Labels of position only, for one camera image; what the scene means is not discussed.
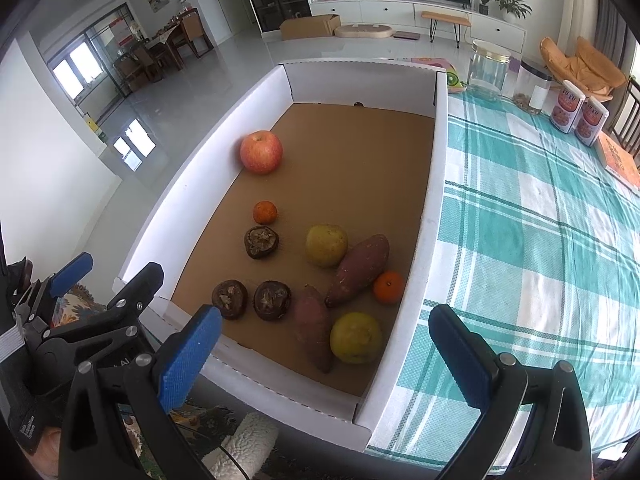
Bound clear jar black lid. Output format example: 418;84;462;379
512;57;554;117

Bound wooden slatted chair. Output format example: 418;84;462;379
607;77;640;161

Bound grey curtain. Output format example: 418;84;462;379
592;0;631;71

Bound long purple sweet potato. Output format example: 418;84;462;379
293;284;335;374

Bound large plant white pot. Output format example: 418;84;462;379
491;0;533;23

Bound glass jar gold lid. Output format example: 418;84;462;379
466;39;512;104

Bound black cable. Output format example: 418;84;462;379
219;437;252;480

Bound pink fruit printed mat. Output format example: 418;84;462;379
411;56;469;94

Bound white fleece cloth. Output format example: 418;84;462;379
202;412;278;480

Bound red apple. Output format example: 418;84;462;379
240;130;284;176

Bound wooden dining table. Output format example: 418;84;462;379
145;27;188;71

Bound small orange mandarin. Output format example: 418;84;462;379
252;200;278;225
373;270;405;306

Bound orange book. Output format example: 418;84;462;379
594;132;640;193

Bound plump purple sweet potato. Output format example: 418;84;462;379
325;233;391;309

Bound dark brown dried mushroom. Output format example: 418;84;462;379
211;279;248;320
253;280;293;321

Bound yellow green pear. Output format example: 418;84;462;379
305;224;349;268

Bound brown cardboard carton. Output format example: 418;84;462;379
279;13;342;41

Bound person's left hand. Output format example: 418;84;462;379
36;429;63;480

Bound wooden bench metal legs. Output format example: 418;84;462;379
421;10;472;50

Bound red white can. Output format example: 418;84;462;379
574;96;610;148
550;79;586;134

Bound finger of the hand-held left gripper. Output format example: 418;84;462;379
45;262;166;361
30;252;94;331

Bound teal white checked tablecloth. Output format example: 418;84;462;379
365;80;640;471

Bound white cardboard box brown bottom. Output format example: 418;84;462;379
112;60;448;453

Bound dark brown fruit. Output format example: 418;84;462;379
244;225;280;260

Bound orange cushion lounge chair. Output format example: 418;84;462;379
539;36;628;103

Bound yellow green citrus fruit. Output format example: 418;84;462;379
329;312;383;365

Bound beige oval pet bed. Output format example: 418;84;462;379
334;22;396;40

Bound small yellow green box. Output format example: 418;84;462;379
82;112;108;143

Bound white television cabinet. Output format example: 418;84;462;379
309;0;527;53

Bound wooden dining chair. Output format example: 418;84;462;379
114;55;151;92
178;10;215;59

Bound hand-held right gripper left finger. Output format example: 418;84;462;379
59;305;222;480

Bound sliding glass door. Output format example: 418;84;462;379
47;2;146;106

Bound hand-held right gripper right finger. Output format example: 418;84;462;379
428;304;593;480

